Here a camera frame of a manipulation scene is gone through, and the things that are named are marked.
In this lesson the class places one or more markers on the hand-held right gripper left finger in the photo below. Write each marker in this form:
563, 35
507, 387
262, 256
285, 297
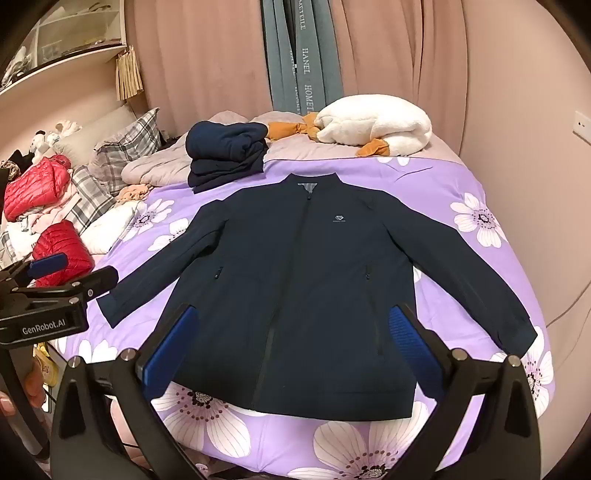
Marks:
168, 350

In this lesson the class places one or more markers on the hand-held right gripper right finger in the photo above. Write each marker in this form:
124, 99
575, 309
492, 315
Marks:
411, 341

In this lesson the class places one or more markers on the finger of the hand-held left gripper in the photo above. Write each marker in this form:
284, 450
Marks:
48, 264
94, 279

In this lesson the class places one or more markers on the navy zip jacket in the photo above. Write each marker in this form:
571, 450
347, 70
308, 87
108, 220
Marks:
295, 286

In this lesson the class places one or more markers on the stack of folded navy clothes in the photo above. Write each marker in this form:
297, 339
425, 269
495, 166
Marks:
226, 152

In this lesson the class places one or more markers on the person's left hand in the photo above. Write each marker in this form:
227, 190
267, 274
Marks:
39, 387

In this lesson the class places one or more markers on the red down jacket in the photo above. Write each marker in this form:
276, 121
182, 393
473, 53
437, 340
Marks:
62, 251
37, 187

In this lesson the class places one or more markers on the yellow patterned bag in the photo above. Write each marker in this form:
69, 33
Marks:
46, 364

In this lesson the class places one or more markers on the white cloth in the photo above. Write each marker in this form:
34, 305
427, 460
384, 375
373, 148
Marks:
113, 226

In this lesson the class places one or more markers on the small plaid pillow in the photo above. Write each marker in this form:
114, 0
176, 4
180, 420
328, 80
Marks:
90, 198

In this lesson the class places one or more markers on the peach cloth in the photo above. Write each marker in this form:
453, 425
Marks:
131, 193

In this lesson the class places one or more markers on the white plush toy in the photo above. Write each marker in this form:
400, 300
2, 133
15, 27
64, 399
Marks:
46, 138

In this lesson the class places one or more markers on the purple floral blanket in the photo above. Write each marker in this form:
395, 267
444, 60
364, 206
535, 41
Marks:
461, 221

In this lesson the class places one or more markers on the grey quilt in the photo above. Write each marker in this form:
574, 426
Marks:
157, 164

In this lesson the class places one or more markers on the large plaid pillow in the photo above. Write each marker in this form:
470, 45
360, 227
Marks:
131, 138

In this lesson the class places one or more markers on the white pillow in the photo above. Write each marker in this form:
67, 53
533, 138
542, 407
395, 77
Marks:
99, 127

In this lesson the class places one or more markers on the beige hanging fringe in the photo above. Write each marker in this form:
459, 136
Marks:
127, 74

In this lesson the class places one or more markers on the white plush duck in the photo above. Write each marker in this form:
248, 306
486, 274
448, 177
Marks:
374, 122

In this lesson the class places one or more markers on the pink curtain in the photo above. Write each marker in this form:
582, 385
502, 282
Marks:
207, 60

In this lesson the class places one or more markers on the grey printed curtain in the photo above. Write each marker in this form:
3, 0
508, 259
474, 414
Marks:
300, 50

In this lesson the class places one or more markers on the white wall shelf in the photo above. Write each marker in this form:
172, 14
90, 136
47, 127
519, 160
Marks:
60, 41

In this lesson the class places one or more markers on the white wall socket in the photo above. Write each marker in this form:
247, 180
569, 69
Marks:
582, 123

